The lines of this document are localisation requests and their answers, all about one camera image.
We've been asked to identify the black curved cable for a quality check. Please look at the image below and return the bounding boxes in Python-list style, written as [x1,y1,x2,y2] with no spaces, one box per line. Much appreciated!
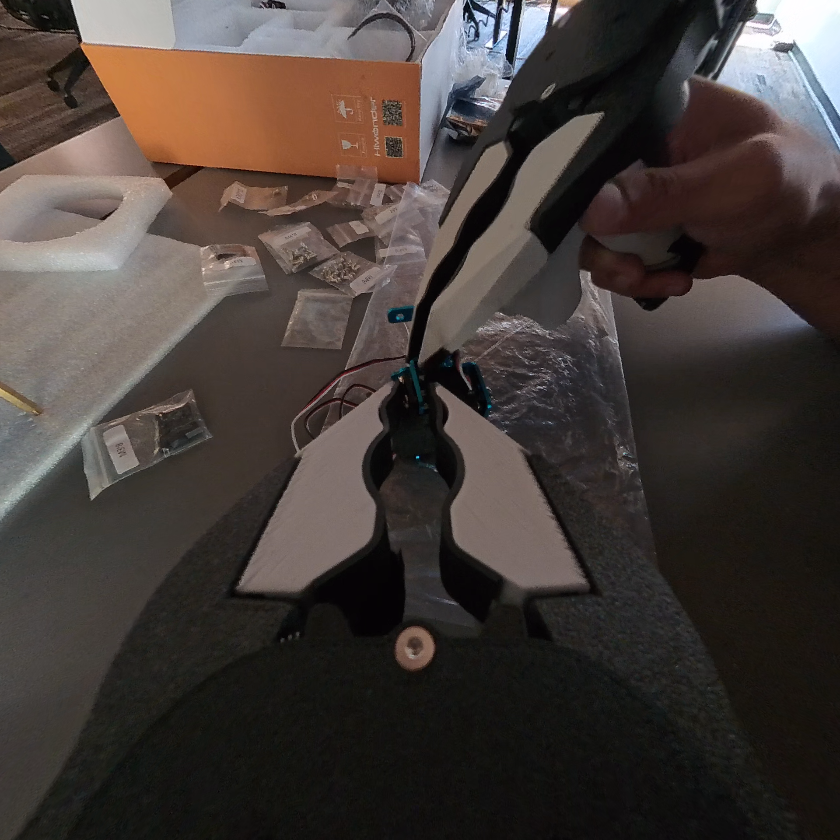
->
[346,12,422,64]

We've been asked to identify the orange cardboard box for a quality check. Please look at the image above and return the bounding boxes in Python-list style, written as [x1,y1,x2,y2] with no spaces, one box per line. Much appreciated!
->
[71,0,463,185]

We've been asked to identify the person's right hand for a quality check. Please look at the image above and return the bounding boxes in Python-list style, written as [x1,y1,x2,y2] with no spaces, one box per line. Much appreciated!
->
[581,79,840,337]

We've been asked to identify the white foam box insert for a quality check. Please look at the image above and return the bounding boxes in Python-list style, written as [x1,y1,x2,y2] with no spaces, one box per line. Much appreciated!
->
[147,0,454,63]

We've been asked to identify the pile of small screw bags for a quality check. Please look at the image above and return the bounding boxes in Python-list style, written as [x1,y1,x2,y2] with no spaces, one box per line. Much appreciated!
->
[199,163,454,350]

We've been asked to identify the dark packet of parts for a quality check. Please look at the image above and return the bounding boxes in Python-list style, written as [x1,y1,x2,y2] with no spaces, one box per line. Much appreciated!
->
[446,66,503,142]

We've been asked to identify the white foam frame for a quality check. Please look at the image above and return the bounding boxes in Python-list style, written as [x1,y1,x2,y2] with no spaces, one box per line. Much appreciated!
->
[0,174,173,273]

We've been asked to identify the white foam sheet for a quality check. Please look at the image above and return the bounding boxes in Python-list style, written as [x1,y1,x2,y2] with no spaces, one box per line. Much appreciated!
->
[0,230,221,526]

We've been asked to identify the large clear plastic bag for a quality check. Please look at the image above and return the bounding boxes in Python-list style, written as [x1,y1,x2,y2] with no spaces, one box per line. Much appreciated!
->
[344,282,660,641]

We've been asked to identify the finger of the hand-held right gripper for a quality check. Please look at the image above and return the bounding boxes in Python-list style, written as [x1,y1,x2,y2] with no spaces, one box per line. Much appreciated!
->
[407,140,524,361]
[419,112,606,361]

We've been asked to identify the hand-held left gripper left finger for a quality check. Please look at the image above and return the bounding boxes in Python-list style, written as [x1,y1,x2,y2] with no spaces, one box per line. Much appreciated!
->
[233,386,395,597]

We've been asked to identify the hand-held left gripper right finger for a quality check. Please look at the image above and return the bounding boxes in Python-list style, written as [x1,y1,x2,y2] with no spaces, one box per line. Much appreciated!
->
[434,386,592,598]

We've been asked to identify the black table leg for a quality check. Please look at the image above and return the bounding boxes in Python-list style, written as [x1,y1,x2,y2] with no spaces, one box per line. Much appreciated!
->
[504,0,528,81]

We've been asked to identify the clear bag with black parts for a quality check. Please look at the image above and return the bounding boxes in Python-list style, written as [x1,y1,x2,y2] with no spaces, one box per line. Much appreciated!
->
[80,389,214,501]

